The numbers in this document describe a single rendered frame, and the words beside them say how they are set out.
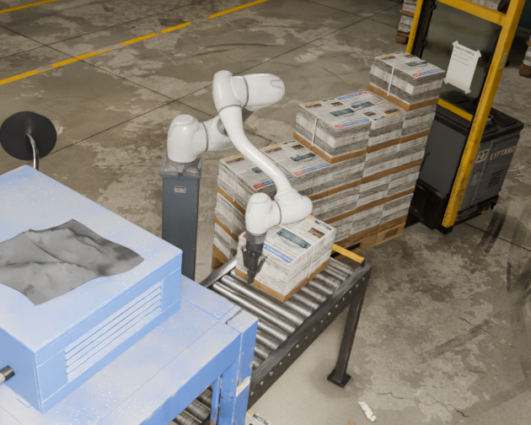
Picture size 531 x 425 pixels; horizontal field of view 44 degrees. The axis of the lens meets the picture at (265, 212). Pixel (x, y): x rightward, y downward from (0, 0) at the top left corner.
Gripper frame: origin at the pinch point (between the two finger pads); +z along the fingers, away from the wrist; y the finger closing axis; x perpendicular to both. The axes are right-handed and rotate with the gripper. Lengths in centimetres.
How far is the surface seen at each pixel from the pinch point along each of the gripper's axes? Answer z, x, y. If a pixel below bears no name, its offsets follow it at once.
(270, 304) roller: 13.9, -4.3, -9.3
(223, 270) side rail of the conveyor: 13.4, -8.4, 20.9
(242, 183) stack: 14, -76, 61
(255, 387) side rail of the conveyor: 15, 37, -31
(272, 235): -9.7, -19.4, 3.5
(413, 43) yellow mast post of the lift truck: -32, -250, 45
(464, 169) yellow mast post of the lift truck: 34, -228, -21
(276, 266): -4.7, -8.1, -6.9
